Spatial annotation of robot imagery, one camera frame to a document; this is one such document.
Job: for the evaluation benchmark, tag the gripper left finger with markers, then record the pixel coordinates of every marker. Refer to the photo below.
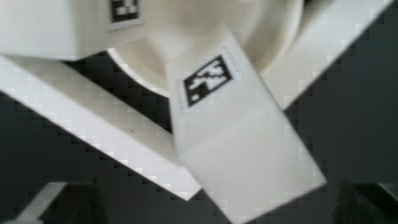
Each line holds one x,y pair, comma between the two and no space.
67,204

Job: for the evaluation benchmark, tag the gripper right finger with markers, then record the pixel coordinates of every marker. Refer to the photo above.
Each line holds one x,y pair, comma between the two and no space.
367,203

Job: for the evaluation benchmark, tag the white stool leg with tag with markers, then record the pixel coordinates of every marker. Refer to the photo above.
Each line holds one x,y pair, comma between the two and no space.
65,29

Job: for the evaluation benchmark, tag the white U-shaped wall fence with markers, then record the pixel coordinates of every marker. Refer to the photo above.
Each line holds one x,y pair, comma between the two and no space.
74,103

